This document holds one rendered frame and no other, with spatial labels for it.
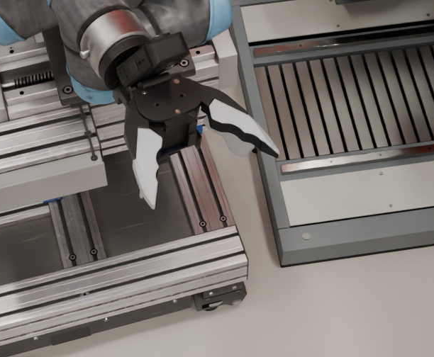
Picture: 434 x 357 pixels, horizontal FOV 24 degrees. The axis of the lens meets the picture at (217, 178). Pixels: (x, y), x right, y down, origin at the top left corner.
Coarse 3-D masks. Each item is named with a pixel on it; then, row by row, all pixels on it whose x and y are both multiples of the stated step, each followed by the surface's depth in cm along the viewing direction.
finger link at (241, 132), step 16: (208, 112) 110; (224, 112) 110; (240, 112) 110; (208, 128) 113; (224, 128) 110; (240, 128) 109; (256, 128) 109; (240, 144) 112; (256, 144) 109; (272, 144) 109
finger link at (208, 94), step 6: (198, 84) 112; (204, 90) 111; (210, 90) 112; (216, 90) 112; (204, 96) 111; (210, 96) 111; (216, 96) 111; (222, 96) 111; (228, 96) 111; (204, 102) 110; (210, 102) 111; (222, 102) 111; (228, 102) 111; (234, 102) 111; (204, 108) 111; (240, 108) 110
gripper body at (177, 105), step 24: (120, 48) 113; (168, 72) 111; (120, 96) 117; (144, 96) 109; (168, 96) 110; (192, 96) 110; (168, 120) 108; (192, 120) 110; (168, 144) 113; (192, 144) 114
